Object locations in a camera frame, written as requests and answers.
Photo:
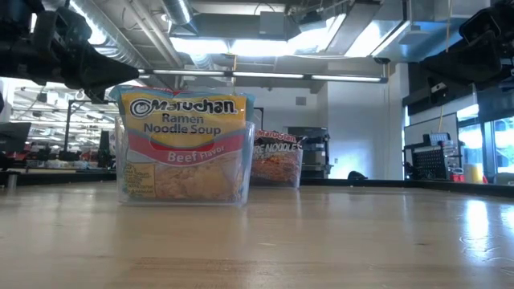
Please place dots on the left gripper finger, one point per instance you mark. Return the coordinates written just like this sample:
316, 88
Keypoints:
96, 95
108, 70

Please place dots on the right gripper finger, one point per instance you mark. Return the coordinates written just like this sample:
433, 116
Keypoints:
466, 60

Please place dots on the clear plastic bin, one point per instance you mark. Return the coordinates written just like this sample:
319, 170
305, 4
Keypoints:
299, 176
120, 188

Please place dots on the blue beef ramen pack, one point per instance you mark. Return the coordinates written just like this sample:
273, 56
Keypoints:
184, 136

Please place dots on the black fire noodle pack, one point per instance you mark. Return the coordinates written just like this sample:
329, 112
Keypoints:
277, 160

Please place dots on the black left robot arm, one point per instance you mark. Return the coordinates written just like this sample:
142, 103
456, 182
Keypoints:
16, 5

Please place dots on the black computer monitor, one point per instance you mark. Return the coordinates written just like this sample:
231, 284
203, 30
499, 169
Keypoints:
14, 136

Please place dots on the black pegboard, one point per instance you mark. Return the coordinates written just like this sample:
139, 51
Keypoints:
431, 164

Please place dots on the small red container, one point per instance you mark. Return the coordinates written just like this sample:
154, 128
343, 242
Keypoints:
455, 177

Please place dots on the ceiling strip light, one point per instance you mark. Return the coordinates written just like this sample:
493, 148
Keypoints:
265, 75

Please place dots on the black and silver appliance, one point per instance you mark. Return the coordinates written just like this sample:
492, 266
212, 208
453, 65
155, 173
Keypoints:
317, 154

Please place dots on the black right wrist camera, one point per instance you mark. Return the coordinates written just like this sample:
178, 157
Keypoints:
480, 24

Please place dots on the silver ceiling duct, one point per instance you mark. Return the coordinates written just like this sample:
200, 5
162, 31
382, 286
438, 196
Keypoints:
176, 10

